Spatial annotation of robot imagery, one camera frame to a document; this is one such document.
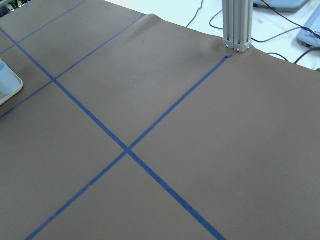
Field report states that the black cable on table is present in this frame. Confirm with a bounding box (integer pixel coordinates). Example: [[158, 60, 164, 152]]
[[209, 0, 320, 43]]

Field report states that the grey teach pendant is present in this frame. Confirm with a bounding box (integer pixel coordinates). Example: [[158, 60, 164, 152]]
[[253, 0, 309, 13], [296, 9, 320, 48]]

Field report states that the aluminium frame post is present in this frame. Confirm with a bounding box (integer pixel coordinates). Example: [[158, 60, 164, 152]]
[[222, 0, 253, 53]]

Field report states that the cream plastic tray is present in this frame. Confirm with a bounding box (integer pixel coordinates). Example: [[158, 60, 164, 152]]
[[0, 61, 24, 105]]

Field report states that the light blue cup front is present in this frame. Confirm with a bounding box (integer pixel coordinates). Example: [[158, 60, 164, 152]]
[[0, 61, 20, 95]]

